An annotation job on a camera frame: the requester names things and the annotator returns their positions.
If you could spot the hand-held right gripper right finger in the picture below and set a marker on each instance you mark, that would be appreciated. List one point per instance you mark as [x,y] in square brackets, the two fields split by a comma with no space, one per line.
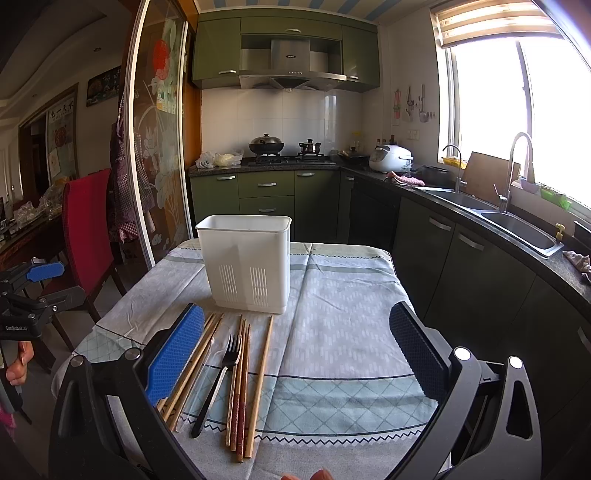
[415,355]

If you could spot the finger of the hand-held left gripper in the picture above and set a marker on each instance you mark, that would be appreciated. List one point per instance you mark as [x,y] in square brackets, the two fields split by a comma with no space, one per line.
[44,271]
[64,299]

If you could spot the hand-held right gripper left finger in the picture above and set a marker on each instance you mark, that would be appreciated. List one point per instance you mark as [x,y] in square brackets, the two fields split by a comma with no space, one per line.
[175,355]

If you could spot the light bamboo chopstick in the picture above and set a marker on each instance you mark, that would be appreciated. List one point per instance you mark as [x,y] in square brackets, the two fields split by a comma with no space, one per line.
[261,383]
[195,369]
[207,321]
[194,357]
[196,390]

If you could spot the black plastic fork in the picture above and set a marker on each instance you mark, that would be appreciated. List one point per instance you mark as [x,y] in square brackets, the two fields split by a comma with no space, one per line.
[212,399]

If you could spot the red-ended wooden chopstick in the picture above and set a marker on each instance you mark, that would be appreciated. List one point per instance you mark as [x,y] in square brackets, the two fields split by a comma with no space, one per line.
[233,383]
[238,392]
[244,397]

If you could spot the white plastic utensil holder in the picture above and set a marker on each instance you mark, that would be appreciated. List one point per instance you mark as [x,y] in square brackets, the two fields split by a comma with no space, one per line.
[240,249]

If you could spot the hanging kitchen utensils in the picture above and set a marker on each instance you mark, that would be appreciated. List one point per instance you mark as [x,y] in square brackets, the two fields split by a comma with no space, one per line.
[408,108]

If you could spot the person's left hand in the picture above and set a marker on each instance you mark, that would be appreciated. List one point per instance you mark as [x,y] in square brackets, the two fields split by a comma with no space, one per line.
[21,369]

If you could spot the person's right hand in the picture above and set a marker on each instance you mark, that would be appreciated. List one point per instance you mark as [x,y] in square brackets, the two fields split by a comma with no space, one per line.
[322,475]

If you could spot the cluttered wooden dining table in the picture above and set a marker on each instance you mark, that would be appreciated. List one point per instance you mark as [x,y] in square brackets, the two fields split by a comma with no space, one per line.
[32,230]

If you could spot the red upholstered chair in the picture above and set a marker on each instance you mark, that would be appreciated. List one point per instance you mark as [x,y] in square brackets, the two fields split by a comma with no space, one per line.
[87,230]

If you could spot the pale blue patterned tablecloth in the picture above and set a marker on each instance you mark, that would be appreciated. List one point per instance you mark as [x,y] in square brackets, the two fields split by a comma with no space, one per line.
[332,332]

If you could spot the checkered hanging apron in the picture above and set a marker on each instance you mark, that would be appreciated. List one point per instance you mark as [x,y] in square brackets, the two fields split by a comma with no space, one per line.
[122,194]

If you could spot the dark stone kitchen countertop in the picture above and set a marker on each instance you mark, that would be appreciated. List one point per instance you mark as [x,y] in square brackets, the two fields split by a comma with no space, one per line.
[531,267]

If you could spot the steel double sink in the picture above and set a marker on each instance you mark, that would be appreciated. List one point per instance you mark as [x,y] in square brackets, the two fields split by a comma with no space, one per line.
[521,228]

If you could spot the floral glass sliding door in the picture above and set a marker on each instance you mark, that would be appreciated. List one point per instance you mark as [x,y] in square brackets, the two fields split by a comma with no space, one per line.
[157,138]

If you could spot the pink dish cloth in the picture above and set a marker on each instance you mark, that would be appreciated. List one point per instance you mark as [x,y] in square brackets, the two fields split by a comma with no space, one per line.
[406,179]

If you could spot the black cooking pot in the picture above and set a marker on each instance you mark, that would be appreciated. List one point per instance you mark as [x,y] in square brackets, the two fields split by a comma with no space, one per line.
[436,176]

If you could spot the grey dish rag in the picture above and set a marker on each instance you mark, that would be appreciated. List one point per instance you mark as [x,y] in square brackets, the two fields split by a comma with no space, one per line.
[579,261]

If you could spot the small steel faucet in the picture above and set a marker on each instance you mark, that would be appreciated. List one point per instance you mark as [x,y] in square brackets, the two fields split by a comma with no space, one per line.
[458,170]

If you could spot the small brass sink fitting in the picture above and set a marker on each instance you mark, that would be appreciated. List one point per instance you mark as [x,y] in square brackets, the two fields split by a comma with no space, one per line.
[560,232]

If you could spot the wooden cutting board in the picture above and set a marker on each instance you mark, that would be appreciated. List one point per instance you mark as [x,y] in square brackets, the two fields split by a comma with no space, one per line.
[485,177]

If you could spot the yellow basket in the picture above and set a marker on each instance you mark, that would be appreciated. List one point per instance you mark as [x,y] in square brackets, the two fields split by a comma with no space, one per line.
[453,161]

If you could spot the white rice cooker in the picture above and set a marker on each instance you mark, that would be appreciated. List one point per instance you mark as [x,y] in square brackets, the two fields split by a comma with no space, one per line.
[390,159]

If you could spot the white plastic bags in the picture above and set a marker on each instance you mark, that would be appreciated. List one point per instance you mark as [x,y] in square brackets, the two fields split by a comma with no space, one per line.
[221,159]

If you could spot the black pan with lid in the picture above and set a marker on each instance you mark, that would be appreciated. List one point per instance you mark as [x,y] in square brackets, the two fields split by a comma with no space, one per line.
[354,157]

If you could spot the green plastic containers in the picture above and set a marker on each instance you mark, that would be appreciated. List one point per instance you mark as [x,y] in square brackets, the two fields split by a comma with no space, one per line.
[556,196]

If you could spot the tall steel faucet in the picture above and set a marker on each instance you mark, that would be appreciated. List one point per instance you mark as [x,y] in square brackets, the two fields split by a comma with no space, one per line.
[512,166]

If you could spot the dark condiment bottles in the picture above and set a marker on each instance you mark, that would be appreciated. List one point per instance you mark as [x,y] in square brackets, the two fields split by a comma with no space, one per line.
[385,142]

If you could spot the black wok with lid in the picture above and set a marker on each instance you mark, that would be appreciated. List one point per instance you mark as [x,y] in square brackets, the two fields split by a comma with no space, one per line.
[267,146]

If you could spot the black gas stove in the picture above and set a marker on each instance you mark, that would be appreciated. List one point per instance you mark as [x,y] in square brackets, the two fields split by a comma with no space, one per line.
[295,160]

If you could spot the kitchen window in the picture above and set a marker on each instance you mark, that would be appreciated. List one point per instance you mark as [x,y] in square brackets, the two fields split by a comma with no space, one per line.
[489,101]

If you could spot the steel range hood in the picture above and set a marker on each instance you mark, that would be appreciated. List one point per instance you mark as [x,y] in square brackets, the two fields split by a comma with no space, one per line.
[291,60]

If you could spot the beige window blind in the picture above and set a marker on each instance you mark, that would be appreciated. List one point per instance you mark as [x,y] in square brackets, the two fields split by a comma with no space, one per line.
[485,23]

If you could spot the wall calendar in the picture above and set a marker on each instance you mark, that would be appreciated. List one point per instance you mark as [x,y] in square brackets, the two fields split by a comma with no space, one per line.
[62,134]

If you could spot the dark framed wall picture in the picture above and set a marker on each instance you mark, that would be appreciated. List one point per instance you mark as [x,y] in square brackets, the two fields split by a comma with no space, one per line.
[104,86]

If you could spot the green wall cabinets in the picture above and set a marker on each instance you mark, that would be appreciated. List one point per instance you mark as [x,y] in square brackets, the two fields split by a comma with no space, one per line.
[217,46]

